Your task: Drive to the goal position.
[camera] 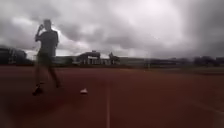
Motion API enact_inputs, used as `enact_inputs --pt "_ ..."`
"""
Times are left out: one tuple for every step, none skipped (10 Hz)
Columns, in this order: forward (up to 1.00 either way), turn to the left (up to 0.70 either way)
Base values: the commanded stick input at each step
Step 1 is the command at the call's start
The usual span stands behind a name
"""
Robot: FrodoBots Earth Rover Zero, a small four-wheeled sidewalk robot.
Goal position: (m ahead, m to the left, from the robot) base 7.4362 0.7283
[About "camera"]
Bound small flat marker cone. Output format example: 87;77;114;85
79;87;89;96

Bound person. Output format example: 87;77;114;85
31;18;64;97

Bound tall building with flat roof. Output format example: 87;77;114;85
75;50;121;66

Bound green grass field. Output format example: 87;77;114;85
146;66;224;76

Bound dark building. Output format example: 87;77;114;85
0;45;35;67

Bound red running track surface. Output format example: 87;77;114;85
0;65;224;128

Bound distant low buildings and trees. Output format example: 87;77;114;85
119;55;224;68

